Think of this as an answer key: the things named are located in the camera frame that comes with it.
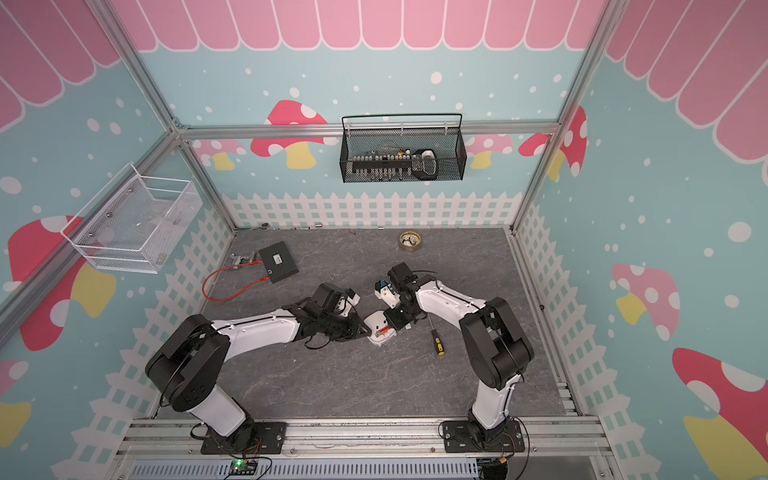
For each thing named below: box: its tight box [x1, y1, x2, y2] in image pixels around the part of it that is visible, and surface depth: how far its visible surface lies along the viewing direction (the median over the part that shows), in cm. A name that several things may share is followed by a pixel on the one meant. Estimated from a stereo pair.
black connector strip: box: [352, 154, 412, 181], surface depth 91 cm
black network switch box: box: [258, 241, 299, 284], surface depth 110 cm
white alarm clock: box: [363, 310, 397, 347], surface depth 91 cm
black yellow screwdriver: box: [427, 312, 445, 356], surface depth 90 cm
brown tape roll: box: [399, 231, 422, 252], surface depth 118 cm
